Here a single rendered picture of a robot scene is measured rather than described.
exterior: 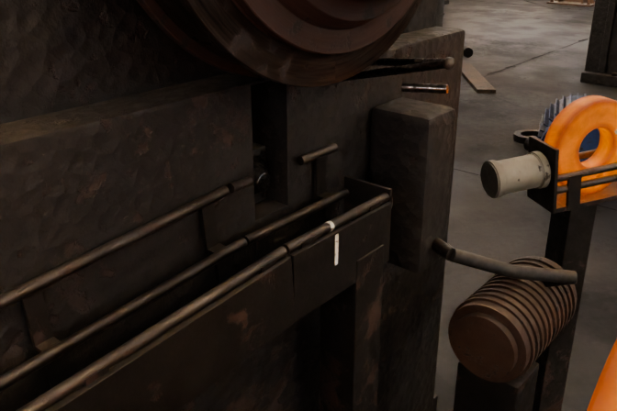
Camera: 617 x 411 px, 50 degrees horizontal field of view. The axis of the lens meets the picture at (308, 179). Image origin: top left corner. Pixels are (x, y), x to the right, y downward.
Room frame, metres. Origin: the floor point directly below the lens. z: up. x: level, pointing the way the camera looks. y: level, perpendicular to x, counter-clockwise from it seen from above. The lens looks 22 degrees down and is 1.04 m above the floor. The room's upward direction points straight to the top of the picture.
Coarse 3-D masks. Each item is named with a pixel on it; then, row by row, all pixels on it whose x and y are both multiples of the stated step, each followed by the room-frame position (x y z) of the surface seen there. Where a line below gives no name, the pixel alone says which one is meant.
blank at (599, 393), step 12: (612, 348) 0.24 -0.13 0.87; (612, 360) 0.23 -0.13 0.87; (612, 372) 0.23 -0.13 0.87; (600, 384) 0.22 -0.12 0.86; (612, 384) 0.22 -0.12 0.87; (600, 396) 0.22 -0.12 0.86; (612, 396) 0.22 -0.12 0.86; (588, 408) 0.22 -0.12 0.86; (600, 408) 0.21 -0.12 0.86; (612, 408) 0.21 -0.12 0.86
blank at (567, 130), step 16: (592, 96) 1.01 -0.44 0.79; (560, 112) 1.00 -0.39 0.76; (576, 112) 0.98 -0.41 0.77; (592, 112) 0.98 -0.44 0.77; (608, 112) 0.99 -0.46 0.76; (560, 128) 0.97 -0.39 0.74; (576, 128) 0.97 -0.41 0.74; (592, 128) 0.98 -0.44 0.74; (608, 128) 0.99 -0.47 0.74; (560, 144) 0.96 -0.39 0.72; (576, 144) 0.97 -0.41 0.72; (608, 144) 1.01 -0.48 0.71; (560, 160) 0.96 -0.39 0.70; (576, 160) 0.97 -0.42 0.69; (592, 160) 1.01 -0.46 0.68; (608, 160) 1.00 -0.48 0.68; (592, 176) 0.99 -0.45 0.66; (592, 192) 0.99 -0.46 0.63
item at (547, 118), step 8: (568, 96) 2.84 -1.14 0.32; (576, 96) 2.81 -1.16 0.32; (584, 96) 2.76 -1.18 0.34; (552, 104) 2.83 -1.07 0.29; (560, 104) 2.78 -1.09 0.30; (568, 104) 2.71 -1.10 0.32; (552, 112) 2.70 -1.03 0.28; (544, 120) 2.64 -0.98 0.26; (552, 120) 2.59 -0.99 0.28; (544, 128) 2.63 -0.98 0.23; (544, 136) 2.49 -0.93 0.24; (592, 136) 2.42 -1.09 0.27; (584, 144) 2.42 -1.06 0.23; (592, 144) 2.41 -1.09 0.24; (584, 160) 2.42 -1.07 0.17
